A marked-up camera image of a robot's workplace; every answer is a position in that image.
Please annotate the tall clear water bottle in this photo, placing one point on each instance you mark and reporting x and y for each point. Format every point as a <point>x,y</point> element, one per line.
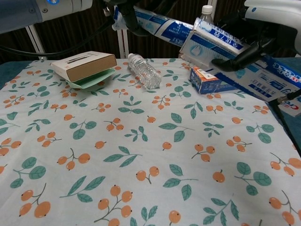
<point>207,11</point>

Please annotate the blue white toothpaste tube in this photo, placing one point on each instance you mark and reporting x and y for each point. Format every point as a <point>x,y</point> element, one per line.
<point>164,26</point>

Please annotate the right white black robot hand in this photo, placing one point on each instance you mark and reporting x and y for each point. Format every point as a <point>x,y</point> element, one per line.
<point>270,14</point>

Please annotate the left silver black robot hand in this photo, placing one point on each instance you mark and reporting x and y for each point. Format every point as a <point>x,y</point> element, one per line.
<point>129,16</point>

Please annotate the green paper sheet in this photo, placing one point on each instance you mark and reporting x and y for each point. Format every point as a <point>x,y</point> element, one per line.
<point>91,81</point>

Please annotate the white frame post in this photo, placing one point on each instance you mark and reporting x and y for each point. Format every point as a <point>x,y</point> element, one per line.
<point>35,40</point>
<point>122,47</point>

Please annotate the blue white toothpaste box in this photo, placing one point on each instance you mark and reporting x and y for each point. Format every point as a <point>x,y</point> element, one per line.
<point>211,47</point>

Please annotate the small clear water bottle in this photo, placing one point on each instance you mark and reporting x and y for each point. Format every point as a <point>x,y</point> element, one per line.
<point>145,73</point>

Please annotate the white and brown flat box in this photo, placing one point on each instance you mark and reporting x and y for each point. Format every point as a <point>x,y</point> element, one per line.
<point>89,66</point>

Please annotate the orange blue cracker box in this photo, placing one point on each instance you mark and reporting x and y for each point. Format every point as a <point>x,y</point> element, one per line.
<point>207,82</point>

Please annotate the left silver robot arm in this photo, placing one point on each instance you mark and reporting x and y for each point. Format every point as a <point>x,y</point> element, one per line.
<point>23,14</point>

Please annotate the floral orange berry tablecloth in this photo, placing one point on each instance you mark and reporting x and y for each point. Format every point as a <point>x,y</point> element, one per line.
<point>150,188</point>

